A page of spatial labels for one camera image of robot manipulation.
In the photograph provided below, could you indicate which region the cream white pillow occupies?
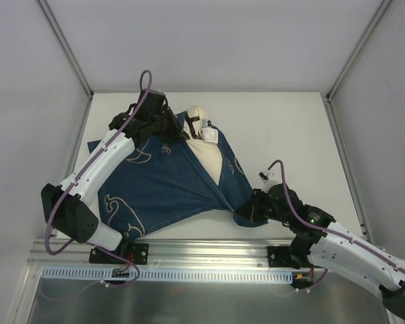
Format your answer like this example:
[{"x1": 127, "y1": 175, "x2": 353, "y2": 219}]
[{"x1": 186, "y1": 106, "x2": 223, "y2": 185}]

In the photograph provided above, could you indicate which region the blue whale pillowcase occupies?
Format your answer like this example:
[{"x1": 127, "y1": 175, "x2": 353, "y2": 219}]
[{"x1": 97, "y1": 124, "x2": 268, "y2": 240}]

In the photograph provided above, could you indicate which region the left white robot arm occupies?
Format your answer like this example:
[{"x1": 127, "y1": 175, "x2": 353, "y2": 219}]
[{"x1": 41, "y1": 88, "x2": 188, "y2": 263}]

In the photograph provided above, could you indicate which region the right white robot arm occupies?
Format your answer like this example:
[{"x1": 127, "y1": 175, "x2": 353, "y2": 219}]
[{"x1": 236, "y1": 184, "x2": 405, "y2": 320}]

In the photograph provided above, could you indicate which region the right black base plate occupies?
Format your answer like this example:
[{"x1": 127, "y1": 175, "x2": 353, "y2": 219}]
[{"x1": 267, "y1": 246, "x2": 325, "y2": 269}]

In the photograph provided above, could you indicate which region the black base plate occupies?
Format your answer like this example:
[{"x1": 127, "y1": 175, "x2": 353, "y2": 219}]
[
  {"x1": 88, "y1": 242, "x2": 149, "y2": 265},
  {"x1": 267, "y1": 246, "x2": 325, "y2": 269}
]

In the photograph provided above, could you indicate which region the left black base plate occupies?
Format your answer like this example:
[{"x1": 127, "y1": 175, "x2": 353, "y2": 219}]
[{"x1": 88, "y1": 242, "x2": 149, "y2": 265}]

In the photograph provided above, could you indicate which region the left aluminium frame post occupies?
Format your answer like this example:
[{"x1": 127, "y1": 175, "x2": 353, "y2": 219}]
[{"x1": 35, "y1": 0, "x2": 94, "y2": 99}]

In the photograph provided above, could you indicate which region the aluminium frame post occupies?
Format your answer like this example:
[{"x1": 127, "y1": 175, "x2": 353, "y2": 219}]
[
  {"x1": 35, "y1": 0, "x2": 94, "y2": 99},
  {"x1": 326, "y1": 0, "x2": 394, "y2": 101}
]

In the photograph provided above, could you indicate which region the white slotted cable duct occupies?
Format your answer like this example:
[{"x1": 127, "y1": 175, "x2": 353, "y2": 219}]
[{"x1": 42, "y1": 266, "x2": 293, "y2": 284}]

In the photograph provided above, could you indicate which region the aluminium mounting rail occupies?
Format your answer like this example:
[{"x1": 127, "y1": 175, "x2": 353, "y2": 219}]
[{"x1": 26, "y1": 239, "x2": 292, "y2": 271}]

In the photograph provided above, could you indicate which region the right aluminium frame post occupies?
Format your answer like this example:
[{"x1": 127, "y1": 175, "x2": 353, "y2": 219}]
[{"x1": 326, "y1": 0, "x2": 394, "y2": 101}]

